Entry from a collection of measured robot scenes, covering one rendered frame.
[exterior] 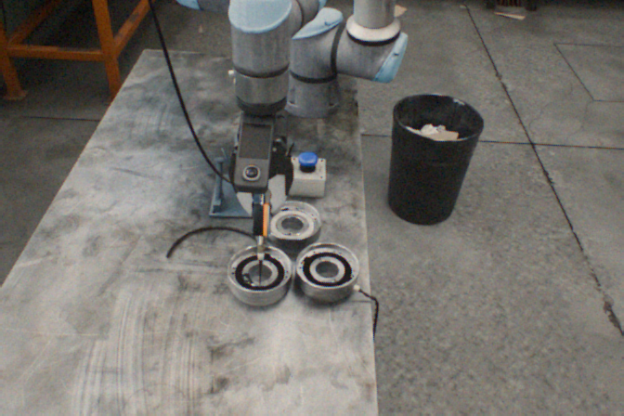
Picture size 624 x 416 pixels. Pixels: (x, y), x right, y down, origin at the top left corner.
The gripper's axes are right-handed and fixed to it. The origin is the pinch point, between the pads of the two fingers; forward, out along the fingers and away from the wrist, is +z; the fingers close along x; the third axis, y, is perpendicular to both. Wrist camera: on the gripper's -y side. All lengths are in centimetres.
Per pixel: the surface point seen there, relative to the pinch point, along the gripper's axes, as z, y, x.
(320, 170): 8.8, 23.1, -9.7
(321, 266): 11.6, -0.2, -10.0
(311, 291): 10.5, -6.6, -8.3
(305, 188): 11.1, 20.2, -6.7
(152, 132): 13, 41, 28
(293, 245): 10.5, 3.5, -5.1
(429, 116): 61, 131, -56
